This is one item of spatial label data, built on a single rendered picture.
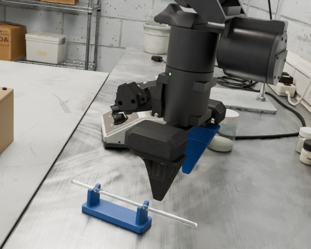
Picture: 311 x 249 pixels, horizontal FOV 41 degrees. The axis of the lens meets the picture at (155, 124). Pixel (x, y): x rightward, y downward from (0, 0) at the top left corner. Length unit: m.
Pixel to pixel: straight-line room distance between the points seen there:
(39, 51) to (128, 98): 2.66
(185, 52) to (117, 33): 2.86
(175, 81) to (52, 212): 0.27
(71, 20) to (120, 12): 0.39
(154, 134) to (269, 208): 0.33
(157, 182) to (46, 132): 0.45
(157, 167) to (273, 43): 0.18
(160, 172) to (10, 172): 0.32
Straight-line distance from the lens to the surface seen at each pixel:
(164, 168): 0.48
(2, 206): 0.64
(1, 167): 0.75
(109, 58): 3.36
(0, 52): 3.12
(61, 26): 3.40
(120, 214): 0.61
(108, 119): 0.89
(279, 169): 0.87
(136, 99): 0.49
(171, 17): 0.48
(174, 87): 0.48
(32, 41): 3.15
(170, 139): 0.43
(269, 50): 0.44
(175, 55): 0.47
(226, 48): 0.45
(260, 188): 0.77
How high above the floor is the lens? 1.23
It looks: 19 degrees down
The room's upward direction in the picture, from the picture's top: 7 degrees clockwise
